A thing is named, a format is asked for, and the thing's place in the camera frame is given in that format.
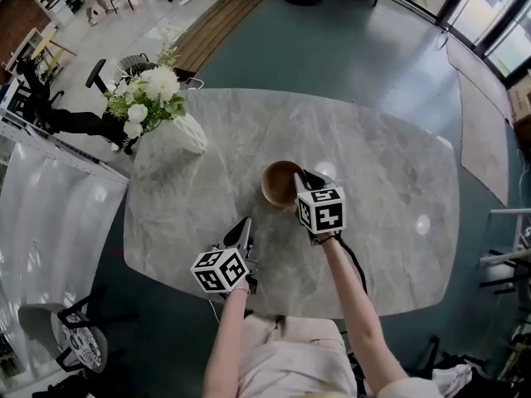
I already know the cardboard box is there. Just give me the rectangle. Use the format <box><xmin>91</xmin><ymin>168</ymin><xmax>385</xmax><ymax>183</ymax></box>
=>
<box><xmin>507</xmin><ymin>80</ymin><xmax>531</xmax><ymax>130</ymax></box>

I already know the person's right forearm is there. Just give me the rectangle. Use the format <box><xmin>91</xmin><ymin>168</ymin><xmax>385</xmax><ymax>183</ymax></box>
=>
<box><xmin>321</xmin><ymin>230</ymin><xmax>411</xmax><ymax>398</ymax></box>

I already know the white flower bouquet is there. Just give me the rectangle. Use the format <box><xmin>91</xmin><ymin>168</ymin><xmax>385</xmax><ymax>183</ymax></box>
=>
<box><xmin>102</xmin><ymin>26</ymin><xmax>188</xmax><ymax>140</ymax></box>

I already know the grey rug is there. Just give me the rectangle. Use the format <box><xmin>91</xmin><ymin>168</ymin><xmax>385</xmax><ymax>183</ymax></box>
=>
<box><xmin>445</xmin><ymin>35</ymin><xmax>514</xmax><ymax>208</ymax></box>

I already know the person's light pink clothing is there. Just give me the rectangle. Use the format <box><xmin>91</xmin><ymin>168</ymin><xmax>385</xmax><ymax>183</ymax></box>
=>
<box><xmin>236</xmin><ymin>314</ymin><xmax>445</xmax><ymax>398</ymax></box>

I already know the white cable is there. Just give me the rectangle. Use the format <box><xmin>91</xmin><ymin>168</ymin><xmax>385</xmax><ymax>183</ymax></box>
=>
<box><xmin>180</xmin><ymin>75</ymin><xmax>207</xmax><ymax>92</ymax></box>

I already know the brown bowl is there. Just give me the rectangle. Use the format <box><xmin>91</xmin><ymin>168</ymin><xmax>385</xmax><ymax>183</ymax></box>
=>
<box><xmin>260</xmin><ymin>160</ymin><xmax>309</xmax><ymax>208</ymax></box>

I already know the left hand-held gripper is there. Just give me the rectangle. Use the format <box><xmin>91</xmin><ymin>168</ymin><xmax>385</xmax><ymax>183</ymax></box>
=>
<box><xmin>190</xmin><ymin>216</ymin><xmax>261</xmax><ymax>296</ymax></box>

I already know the white faceted vase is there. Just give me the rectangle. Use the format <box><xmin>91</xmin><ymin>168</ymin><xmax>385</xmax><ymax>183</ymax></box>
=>
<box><xmin>164</xmin><ymin>112</ymin><xmax>209</xmax><ymax>155</ymax></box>

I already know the white metal frame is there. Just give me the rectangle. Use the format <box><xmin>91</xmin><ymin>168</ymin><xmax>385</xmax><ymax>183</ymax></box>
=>
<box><xmin>480</xmin><ymin>206</ymin><xmax>531</xmax><ymax>269</ymax></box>

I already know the person's left forearm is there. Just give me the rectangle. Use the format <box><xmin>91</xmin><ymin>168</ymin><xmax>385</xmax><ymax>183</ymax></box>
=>
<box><xmin>202</xmin><ymin>280</ymin><xmax>252</xmax><ymax>398</ymax></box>

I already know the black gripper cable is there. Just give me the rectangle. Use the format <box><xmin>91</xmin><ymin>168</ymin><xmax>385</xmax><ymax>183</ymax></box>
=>
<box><xmin>336</xmin><ymin>235</ymin><xmax>369</xmax><ymax>296</ymax></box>

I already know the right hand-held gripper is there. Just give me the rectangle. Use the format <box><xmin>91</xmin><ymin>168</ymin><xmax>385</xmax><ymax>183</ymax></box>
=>
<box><xmin>293</xmin><ymin>167</ymin><xmax>347</xmax><ymax>247</ymax></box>

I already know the white cloth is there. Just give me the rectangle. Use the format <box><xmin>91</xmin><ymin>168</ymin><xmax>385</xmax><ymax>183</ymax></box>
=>
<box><xmin>432</xmin><ymin>364</ymin><xmax>475</xmax><ymax>398</ymax></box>

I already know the grey chair with patterned cushion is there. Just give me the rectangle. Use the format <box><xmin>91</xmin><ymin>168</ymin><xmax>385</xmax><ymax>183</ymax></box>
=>
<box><xmin>17</xmin><ymin>286</ymin><xmax>140</xmax><ymax>376</ymax></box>

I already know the wooden slatted floor mat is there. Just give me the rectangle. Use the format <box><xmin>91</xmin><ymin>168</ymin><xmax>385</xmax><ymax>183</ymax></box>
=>
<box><xmin>173</xmin><ymin>0</ymin><xmax>280</xmax><ymax>80</ymax></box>

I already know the clear plastic sheet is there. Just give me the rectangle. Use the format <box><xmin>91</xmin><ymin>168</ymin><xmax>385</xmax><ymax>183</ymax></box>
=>
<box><xmin>0</xmin><ymin>141</ymin><xmax>130</xmax><ymax>383</ymax></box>

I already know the white perforated rail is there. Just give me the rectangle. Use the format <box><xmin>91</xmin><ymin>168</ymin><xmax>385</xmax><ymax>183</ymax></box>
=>
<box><xmin>0</xmin><ymin>111</ymin><xmax>130</xmax><ymax>183</ymax></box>

